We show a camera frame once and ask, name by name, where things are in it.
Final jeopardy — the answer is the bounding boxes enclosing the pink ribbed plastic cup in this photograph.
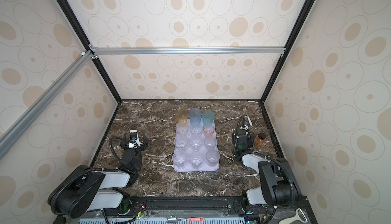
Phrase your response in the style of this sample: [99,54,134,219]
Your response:
[203,124,215,137]

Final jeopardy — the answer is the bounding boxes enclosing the clear small tumbler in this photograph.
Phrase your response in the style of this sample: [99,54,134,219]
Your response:
[176,123,189,137]

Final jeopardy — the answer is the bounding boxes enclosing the teal dimpled plastic cup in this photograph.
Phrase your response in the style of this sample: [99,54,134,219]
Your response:
[202,110,215,125]

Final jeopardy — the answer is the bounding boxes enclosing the blue grey plastic cup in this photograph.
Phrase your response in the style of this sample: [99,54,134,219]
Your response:
[188,108,202,125]

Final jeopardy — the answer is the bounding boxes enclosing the clear cup front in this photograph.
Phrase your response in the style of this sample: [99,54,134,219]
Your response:
[204,136,217,151]

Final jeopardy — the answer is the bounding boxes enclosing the frosted plastic cup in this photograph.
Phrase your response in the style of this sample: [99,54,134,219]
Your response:
[206,150,220,168]

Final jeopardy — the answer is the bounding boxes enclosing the amber plastic cup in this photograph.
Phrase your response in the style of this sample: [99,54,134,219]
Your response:
[174,107,188,124]

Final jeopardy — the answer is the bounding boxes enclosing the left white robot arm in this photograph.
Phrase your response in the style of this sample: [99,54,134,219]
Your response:
[47,130,148,219]

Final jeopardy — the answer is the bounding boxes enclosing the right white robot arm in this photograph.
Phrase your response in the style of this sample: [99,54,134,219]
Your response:
[232,115,302,208]

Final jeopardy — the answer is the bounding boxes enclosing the lavender plastic tray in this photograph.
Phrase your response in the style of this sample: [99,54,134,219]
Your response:
[174,119,220,173]

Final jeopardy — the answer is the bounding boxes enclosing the brown bottle black cap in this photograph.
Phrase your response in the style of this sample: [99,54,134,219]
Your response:
[254,132,266,148]

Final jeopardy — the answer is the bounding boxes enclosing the white peeler tool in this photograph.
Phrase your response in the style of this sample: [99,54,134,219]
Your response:
[279,208,309,224]

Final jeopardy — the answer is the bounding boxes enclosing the white handled knife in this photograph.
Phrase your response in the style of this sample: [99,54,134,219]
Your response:
[243,106,253,126]

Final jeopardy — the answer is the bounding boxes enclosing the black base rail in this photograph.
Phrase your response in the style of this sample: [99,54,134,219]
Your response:
[53,195,318,224]

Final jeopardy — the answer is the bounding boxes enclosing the red handled screwdriver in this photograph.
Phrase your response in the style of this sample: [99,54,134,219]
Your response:
[177,217,205,222]

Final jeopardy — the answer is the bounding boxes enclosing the aluminium frame bar back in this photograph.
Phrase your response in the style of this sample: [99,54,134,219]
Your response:
[92,46,286,55]

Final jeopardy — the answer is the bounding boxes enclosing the aluminium frame bar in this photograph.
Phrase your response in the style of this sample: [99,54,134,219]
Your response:
[92,46,286,55]
[1,51,93,158]

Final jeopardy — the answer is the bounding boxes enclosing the aluminium frame bar left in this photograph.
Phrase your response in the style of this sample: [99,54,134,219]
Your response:
[1,51,93,158]

